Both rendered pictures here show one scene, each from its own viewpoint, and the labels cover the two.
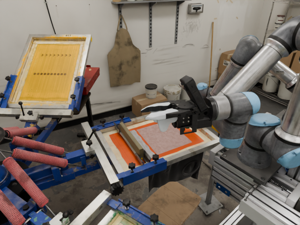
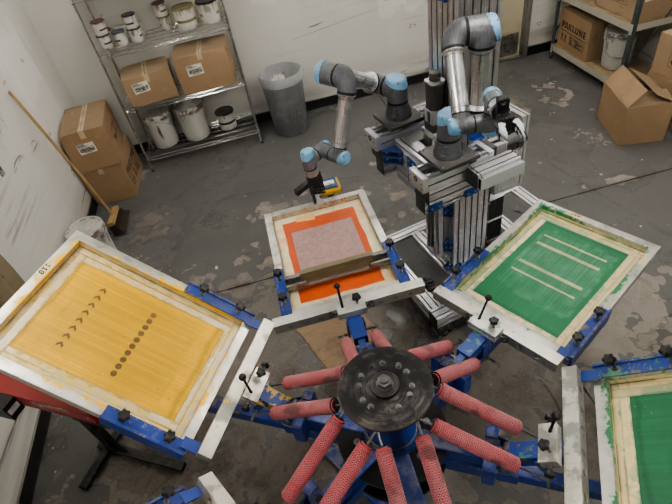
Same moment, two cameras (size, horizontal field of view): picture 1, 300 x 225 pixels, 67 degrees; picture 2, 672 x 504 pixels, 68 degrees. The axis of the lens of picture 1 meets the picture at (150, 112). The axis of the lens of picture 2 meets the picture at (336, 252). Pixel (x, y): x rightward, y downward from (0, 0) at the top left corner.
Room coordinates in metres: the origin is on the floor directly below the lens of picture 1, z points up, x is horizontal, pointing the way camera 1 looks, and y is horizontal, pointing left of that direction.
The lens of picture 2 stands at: (0.62, 1.68, 2.67)
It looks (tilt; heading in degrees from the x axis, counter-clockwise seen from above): 43 degrees down; 293
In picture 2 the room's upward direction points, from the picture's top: 12 degrees counter-clockwise
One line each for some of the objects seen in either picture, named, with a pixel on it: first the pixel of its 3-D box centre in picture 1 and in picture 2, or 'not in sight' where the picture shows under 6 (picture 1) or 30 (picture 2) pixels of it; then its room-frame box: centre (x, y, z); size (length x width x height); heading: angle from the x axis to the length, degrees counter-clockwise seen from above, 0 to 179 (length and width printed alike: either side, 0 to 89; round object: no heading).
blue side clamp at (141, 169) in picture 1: (144, 170); (395, 264); (1.02, 0.04, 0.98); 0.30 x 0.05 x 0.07; 118
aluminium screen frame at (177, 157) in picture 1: (156, 136); (329, 248); (1.38, -0.05, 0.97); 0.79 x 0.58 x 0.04; 118
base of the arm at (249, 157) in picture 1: (256, 149); (448, 144); (0.82, -0.50, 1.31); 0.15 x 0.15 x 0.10
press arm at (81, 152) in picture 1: (80, 155); (356, 324); (1.11, 0.45, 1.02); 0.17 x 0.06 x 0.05; 118
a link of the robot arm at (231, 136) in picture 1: (229, 128); (488, 122); (0.64, -0.27, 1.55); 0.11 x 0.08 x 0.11; 16
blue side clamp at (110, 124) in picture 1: (113, 126); (283, 295); (1.51, 0.30, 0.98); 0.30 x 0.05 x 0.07; 118
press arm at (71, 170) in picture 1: (101, 163); not in sight; (1.17, 0.34, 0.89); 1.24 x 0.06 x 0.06; 118
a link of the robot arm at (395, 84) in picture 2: not in sight; (395, 87); (1.15, -0.88, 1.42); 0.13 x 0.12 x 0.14; 154
